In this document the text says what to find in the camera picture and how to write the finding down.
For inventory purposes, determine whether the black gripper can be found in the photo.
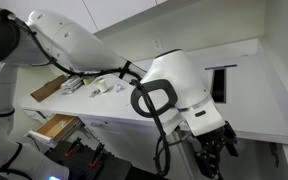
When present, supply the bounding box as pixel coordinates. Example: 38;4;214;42
194;121;239;180

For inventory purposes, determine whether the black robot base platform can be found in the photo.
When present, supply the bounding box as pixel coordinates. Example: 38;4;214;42
46;141;132;180

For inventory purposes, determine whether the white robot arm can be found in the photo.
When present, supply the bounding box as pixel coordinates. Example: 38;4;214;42
0;8;236;180

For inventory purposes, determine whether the open wooden drawer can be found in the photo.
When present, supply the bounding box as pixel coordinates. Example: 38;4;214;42
27;114;82;148

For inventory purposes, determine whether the right counter opening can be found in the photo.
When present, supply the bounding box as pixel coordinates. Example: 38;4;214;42
212;69;226;103

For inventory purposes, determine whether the blue tape strip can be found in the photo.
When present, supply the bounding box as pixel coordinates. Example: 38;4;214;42
204;64;237;70

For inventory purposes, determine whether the white closed drawer front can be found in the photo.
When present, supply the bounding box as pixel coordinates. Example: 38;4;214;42
79;116;125;136

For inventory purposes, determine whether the small clear plastic cup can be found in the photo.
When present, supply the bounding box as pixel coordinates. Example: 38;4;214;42
115;84;124;93

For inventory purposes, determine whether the small grey packet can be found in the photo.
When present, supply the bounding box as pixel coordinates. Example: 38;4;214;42
90;89;101;98

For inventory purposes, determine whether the white paper cup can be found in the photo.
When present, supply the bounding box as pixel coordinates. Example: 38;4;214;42
95;78;109;93

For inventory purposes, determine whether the yellow sticky note pad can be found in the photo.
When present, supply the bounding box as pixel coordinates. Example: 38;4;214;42
83;77;95;85

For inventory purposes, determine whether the stack of white papers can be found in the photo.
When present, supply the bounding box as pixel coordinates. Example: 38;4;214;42
60;76;83;95

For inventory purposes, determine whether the brown cardboard box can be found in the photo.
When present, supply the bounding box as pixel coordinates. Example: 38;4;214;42
31;75;67;102

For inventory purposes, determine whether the white wall outlet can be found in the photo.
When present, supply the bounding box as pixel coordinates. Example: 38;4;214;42
152;36;163;51

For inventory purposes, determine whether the red handled black clamp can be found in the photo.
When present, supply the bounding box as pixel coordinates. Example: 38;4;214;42
65;137;82;157

